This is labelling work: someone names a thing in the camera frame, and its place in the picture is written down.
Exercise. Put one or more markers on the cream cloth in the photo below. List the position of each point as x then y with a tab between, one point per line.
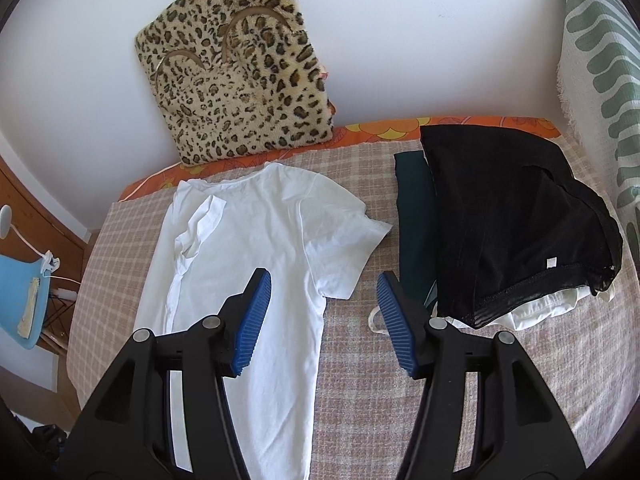
29	305

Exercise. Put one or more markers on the green and white patterned pillow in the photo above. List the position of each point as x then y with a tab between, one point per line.
600	85

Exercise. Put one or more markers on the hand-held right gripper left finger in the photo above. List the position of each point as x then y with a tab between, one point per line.
255	315

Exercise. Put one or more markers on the white t-shirt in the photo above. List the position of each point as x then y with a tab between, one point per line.
270	220

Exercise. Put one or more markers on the blue chair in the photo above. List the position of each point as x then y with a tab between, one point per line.
12	285

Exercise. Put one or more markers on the wooden cabinet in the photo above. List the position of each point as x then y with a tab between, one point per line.
45	210

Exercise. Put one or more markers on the beige plaid blanket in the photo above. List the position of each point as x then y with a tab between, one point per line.
350	410

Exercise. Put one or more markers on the folded dark clothes stack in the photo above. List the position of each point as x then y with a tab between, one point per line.
500	210

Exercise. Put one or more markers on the dark green garment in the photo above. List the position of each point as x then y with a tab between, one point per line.
415	220

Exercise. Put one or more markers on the orange patterned bedsheet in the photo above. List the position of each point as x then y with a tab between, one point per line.
400	130

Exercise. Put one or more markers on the leopard print pillow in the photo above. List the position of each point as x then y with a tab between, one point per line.
240	85

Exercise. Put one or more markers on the white clip lamp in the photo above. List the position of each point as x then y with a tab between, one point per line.
4	225

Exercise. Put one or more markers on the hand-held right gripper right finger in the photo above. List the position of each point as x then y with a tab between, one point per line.
395	320

